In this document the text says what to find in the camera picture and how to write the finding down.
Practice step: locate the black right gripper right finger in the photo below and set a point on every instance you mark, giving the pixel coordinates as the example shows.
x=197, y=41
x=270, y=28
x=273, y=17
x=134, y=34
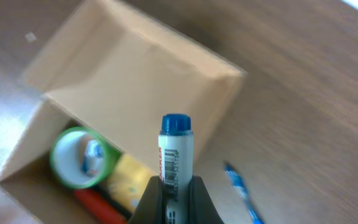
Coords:
x=201, y=209

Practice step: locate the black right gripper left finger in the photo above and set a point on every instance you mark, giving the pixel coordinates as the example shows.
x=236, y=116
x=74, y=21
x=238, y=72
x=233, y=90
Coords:
x=151, y=208

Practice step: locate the red black stapler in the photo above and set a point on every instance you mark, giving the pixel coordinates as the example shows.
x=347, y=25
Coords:
x=100, y=204

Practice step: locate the blue ballpoint pen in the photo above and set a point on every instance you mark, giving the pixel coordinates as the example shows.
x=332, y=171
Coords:
x=239, y=184

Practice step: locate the green tape roll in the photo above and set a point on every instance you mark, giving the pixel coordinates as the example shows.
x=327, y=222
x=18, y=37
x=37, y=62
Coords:
x=66, y=157

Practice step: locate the blue white marker pen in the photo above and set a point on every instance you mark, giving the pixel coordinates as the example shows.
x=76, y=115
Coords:
x=176, y=148

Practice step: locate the blue white staples box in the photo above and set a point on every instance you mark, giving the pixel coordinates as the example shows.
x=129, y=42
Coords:
x=93, y=158

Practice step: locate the brown cardboard box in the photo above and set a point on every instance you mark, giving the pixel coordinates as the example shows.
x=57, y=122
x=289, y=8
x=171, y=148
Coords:
x=117, y=71

